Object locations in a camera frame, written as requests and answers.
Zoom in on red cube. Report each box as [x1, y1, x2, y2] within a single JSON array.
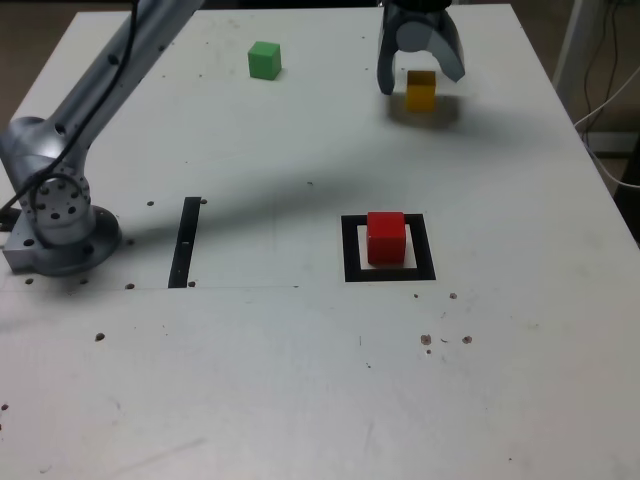
[[366, 211, 406, 265]]

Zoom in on green cube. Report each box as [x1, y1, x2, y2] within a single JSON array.
[[247, 40, 283, 81]]

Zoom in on white table leg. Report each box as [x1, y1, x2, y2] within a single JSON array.
[[552, 0, 609, 109]]

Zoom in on thin black cable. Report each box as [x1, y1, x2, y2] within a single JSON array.
[[583, 0, 626, 119]]

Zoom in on black tape square outline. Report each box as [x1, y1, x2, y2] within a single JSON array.
[[340, 213, 437, 284]]

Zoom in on white cable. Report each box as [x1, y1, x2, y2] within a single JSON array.
[[573, 67, 640, 189]]

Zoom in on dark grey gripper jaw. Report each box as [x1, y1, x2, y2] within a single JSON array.
[[375, 5, 402, 96]]

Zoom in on yellow cube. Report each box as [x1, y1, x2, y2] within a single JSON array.
[[404, 69, 438, 112]]

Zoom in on black tape strip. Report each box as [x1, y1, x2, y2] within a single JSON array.
[[167, 196, 202, 290]]

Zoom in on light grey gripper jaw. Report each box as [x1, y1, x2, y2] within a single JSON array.
[[394, 13, 468, 84]]

